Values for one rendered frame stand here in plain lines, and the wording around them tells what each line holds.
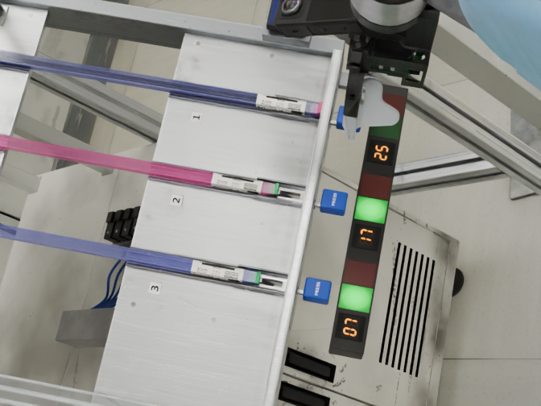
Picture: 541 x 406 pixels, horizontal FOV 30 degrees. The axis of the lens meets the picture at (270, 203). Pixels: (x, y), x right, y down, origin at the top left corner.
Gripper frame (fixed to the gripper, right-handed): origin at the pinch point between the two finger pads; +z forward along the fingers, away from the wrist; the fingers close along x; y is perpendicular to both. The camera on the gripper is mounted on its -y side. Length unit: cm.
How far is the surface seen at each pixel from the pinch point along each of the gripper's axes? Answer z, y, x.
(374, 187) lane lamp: 10.8, 4.3, -7.7
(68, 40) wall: 188, -100, 91
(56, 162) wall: 192, -94, 51
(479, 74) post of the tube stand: 51, 19, 31
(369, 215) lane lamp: 10.8, 4.3, -11.4
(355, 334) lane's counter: 10.8, 5.0, -25.9
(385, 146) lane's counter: 10.8, 4.7, -2.2
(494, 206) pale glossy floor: 80, 28, 19
